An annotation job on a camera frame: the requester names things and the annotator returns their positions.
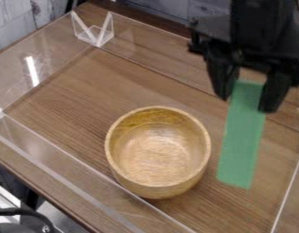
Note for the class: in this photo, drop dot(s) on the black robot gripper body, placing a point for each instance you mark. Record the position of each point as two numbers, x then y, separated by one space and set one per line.
256 35

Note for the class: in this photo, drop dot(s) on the clear acrylic tray wall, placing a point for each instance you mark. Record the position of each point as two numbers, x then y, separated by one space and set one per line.
52 148

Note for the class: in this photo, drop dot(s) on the clear acrylic corner bracket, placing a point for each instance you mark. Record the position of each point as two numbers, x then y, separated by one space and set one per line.
96 35

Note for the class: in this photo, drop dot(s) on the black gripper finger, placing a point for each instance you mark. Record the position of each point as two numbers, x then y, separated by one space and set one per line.
275 89
223 71

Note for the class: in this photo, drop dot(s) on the brown wooden bowl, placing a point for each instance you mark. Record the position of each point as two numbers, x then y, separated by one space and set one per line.
157 151

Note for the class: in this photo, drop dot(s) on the long green block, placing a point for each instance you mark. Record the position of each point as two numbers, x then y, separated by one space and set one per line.
244 125

